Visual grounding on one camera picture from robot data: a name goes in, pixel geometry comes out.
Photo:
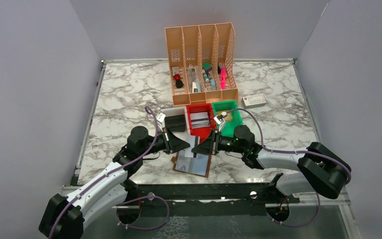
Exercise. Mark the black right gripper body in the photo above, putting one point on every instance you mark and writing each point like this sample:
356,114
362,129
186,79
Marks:
215,143

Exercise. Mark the red plastic bin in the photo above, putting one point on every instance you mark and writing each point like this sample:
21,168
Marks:
205,131

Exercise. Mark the brown leather card holder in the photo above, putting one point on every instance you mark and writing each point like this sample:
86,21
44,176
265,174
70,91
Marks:
197,166

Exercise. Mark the white plastic bin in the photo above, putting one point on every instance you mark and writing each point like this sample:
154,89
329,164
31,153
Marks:
177,111

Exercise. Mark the green plastic bin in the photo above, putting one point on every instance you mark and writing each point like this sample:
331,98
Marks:
225,106

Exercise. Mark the peach plastic file organizer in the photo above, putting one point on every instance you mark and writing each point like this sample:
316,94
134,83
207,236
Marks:
188,48

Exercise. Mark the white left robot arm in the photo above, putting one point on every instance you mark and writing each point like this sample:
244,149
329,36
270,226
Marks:
66,217

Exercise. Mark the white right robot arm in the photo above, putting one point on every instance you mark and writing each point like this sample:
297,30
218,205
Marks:
313,169

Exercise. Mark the black card stack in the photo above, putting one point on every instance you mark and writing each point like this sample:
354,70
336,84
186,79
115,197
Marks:
176,123

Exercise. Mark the gold credit card stack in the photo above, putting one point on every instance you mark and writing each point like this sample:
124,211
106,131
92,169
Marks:
228,117

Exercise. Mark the silver VIP card stack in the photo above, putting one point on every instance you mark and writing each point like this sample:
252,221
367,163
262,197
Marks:
199,120

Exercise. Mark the small white label box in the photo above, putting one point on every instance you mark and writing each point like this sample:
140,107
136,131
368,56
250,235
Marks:
253,101

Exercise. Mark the black round object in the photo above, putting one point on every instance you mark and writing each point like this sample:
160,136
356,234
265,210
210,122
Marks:
179,84

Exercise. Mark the white stapler tool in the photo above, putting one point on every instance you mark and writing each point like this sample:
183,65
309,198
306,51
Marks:
194,87

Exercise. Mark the pink marker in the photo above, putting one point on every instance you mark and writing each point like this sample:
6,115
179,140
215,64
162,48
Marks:
223,77

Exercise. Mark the teal eraser block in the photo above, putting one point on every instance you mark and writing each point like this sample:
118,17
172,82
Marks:
207,66

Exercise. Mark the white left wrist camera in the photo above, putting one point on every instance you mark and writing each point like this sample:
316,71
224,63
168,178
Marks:
161,117

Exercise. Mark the black metal base rail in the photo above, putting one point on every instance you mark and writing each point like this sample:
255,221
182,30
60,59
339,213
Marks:
193,200

